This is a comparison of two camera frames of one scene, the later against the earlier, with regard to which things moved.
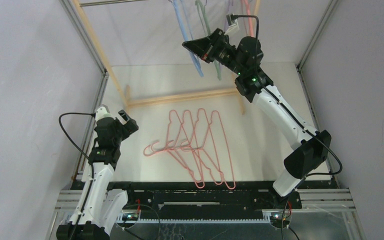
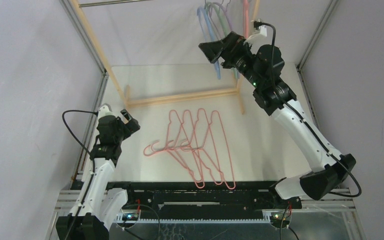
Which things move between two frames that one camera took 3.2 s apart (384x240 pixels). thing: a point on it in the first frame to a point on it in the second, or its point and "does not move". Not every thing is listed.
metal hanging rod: (93, 3) does not move
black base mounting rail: (209, 200) does not move
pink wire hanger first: (178, 144) does not move
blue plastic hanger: (198, 66) to (200, 9)
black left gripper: (129, 126) does not move
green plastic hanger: (203, 14) to (218, 12)
